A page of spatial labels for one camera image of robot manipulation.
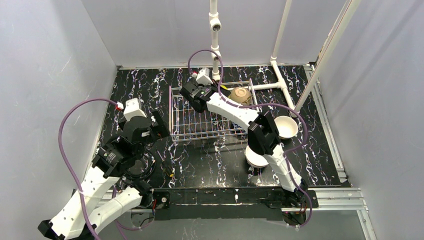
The aluminium extrusion frame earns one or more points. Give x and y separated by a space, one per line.
220 162

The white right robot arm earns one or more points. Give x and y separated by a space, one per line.
262 133

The white PVC pipe frame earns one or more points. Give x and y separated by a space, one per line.
255 42

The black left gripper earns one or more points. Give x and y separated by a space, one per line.
158 125

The beige floral bowl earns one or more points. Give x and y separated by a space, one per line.
241 95

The white bowl under green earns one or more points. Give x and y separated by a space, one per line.
254 159

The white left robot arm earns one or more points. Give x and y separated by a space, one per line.
81 218

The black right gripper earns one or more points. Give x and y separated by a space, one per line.
191 96

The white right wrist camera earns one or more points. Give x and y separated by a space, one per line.
203 77

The black yellow screwdriver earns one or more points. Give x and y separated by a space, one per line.
166 166

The cream white bowl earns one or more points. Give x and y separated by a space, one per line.
286 126

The white PVC camera post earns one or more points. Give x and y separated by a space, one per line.
215 26

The yellow-green bowl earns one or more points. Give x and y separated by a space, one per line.
223 87

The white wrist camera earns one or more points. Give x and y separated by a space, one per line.
203 77
133 109

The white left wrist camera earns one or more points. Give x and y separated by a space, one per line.
133 109

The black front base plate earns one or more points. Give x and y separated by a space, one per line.
270 203

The white diagonal PVC pole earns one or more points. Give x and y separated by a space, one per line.
328 48

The white wire dish rack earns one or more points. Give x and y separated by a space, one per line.
185 124

